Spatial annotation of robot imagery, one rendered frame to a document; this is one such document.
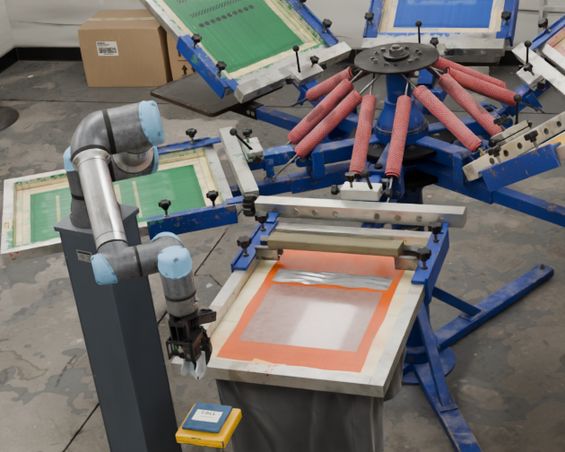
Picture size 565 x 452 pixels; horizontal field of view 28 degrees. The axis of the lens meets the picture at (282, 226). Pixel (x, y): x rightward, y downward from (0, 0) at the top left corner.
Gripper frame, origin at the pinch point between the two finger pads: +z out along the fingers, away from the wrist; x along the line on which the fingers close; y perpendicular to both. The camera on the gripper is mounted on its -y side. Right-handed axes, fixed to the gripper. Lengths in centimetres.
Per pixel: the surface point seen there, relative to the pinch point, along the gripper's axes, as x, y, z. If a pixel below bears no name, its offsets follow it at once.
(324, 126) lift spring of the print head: -10, -140, -3
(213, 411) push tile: 1.0, -2.2, 13.3
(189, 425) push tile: -2.9, 4.3, 13.3
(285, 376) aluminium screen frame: 15.3, -17.3, 11.6
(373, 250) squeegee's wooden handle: 25, -72, 5
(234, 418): 6.2, -2.6, 15.1
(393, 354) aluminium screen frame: 41, -31, 11
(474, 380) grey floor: 37, -154, 110
